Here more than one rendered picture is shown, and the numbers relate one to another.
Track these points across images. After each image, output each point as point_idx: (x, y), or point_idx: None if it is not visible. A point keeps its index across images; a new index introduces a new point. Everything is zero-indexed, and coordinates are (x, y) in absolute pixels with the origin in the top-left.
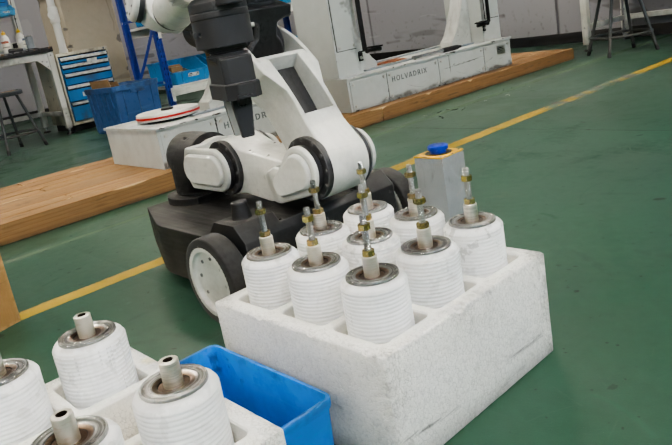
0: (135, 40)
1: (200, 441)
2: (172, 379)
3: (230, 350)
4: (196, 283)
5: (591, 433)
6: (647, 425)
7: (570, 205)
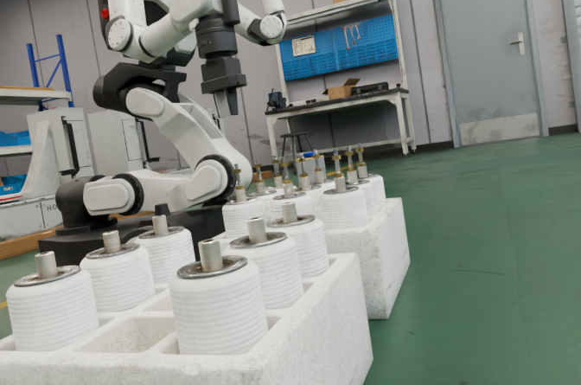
0: None
1: (323, 253)
2: (294, 214)
3: None
4: None
5: (470, 280)
6: (494, 272)
7: None
